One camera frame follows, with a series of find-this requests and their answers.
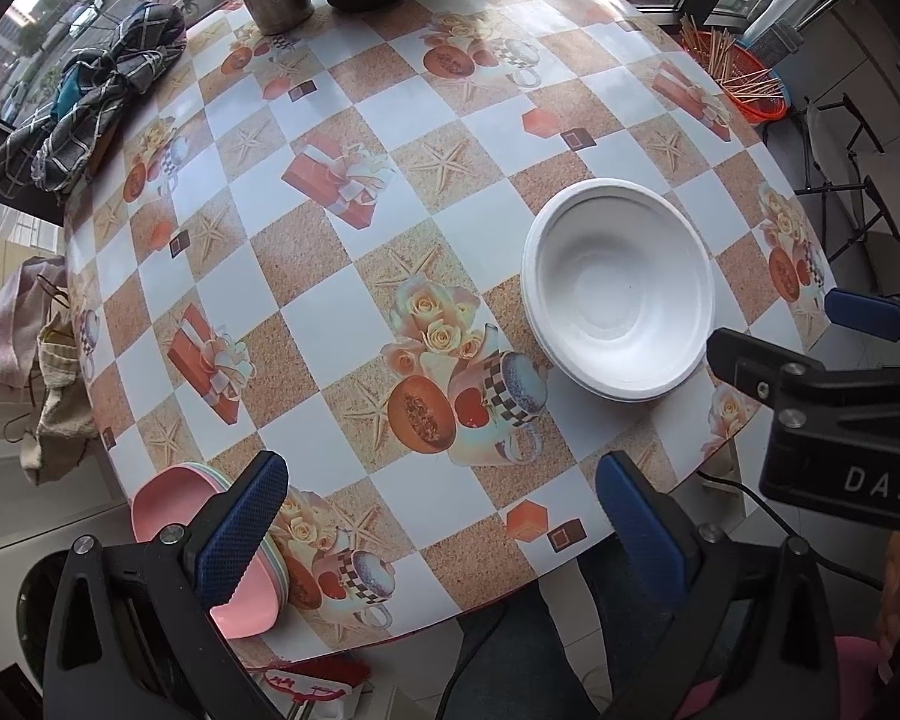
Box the orange plastic basket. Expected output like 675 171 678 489
679 30 792 125

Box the pink garment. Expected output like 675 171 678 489
675 634 900 720

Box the orange basket of sticks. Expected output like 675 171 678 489
675 11 788 102

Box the pale pink cloth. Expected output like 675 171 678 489
0 255 68 398

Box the black folding chair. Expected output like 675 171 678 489
795 94 900 245

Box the teal cloth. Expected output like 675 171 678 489
49 64 91 121

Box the stack of pink bowls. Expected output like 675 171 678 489
131 463 282 640

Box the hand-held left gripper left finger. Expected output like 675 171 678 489
41 450 290 720

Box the printed checkered tablecloth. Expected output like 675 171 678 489
64 0 841 661

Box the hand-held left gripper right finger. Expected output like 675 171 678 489
595 451 841 720

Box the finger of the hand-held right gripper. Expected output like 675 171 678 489
825 289 900 342
705 328 900 421

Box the person's left leg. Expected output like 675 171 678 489
450 540 616 720

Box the white washing machine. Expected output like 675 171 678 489
0 495 143 720

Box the grey plaid cloth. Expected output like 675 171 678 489
0 4 188 196

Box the black cable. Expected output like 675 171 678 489
435 600 511 720
697 469 886 590

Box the white paper bowl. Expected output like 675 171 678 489
523 240 710 397
521 255 706 403
529 178 715 391

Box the beige cloth bag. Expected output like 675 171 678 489
19 300 102 485

